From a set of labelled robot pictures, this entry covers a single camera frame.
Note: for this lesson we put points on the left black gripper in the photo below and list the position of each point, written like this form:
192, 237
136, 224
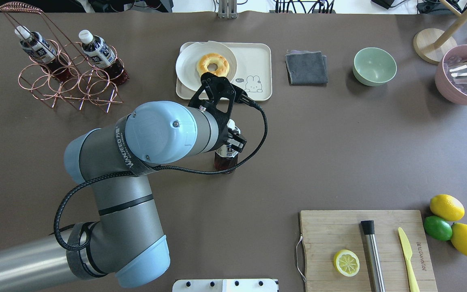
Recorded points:
224, 137

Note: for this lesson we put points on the tea bottle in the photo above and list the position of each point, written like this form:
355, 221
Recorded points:
225, 156
103, 57
42, 52

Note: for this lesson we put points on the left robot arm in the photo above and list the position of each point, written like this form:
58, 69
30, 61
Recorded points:
109, 223

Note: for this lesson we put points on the beige rabbit tray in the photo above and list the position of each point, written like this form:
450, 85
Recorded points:
253, 73

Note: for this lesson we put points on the glazed donut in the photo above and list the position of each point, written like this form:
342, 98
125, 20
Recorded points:
213, 63

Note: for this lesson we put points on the white plate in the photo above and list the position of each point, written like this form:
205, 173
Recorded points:
186, 64

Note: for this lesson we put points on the grey folded cloth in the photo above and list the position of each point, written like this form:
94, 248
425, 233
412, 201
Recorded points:
307, 67

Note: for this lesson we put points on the wooden cutting board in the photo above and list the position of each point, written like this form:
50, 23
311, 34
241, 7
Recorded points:
325, 232

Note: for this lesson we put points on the green bowl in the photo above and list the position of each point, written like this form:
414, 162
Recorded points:
374, 66

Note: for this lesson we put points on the half lemon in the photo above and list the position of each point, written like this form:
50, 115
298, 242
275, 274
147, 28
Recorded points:
346, 263

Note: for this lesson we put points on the steel muddler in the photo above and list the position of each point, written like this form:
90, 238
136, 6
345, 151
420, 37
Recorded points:
372, 256

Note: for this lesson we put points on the yellow plastic knife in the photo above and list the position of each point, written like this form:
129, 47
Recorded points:
408, 253

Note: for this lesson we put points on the green lime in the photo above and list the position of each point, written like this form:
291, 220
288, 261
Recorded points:
438, 228

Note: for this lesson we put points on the wooden cup stand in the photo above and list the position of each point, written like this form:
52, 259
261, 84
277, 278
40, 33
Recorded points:
431, 44

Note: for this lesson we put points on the upper whole lemon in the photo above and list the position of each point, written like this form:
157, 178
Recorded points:
447, 207

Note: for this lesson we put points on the pink ice bowl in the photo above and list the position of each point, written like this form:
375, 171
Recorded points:
456, 93

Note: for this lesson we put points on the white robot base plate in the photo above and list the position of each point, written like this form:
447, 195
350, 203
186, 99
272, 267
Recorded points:
226, 285

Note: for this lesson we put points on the copper wire bottle rack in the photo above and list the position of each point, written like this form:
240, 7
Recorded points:
88, 84

